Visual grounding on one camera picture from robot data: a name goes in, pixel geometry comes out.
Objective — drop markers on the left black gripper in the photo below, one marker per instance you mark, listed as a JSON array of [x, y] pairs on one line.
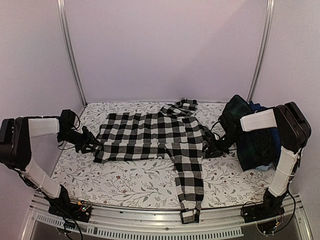
[[88, 139]]

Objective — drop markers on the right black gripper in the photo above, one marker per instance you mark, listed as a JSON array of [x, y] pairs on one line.
[[215, 149]]

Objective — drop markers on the black white checkered shirt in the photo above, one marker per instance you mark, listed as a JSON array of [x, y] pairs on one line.
[[172, 133]]

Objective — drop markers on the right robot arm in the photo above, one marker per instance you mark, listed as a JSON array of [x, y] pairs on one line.
[[293, 130]]

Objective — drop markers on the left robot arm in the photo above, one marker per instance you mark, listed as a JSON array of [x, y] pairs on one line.
[[16, 152]]

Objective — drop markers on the dark green plaid garment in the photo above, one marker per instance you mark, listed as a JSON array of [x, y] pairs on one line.
[[254, 148]]

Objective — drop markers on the floral patterned table mat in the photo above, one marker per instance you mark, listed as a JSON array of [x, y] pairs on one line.
[[150, 183]]

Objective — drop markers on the light blue garment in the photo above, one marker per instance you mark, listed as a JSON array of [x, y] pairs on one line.
[[263, 168]]

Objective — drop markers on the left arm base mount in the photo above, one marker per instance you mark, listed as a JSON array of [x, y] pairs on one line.
[[80, 211]]

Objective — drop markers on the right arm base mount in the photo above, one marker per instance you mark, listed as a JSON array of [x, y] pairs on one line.
[[253, 212]]

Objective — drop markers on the front aluminium rail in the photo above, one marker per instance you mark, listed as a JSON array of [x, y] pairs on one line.
[[124, 223]]

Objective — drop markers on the left aluminium frame post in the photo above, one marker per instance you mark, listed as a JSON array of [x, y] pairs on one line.
[[69, 50]]

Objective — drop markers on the aluminium frame post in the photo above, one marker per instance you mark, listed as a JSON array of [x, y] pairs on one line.
[[69, 50], [262, 48]]

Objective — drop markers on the right aluminium frame post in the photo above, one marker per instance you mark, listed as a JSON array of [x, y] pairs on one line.
[[262, 48]]

